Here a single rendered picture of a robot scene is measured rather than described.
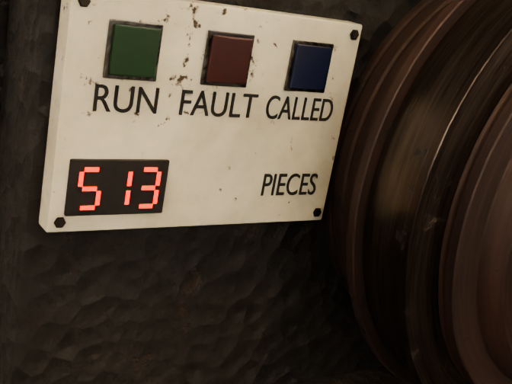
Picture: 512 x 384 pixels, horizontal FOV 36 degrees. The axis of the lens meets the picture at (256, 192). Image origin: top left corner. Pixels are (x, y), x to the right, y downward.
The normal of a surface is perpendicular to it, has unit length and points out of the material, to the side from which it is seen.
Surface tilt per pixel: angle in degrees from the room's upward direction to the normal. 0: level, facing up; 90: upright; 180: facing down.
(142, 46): 90
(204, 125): 90
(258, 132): 90
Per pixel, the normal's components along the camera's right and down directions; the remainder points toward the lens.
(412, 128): -0.76, -0.22
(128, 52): 0.53, 0.33
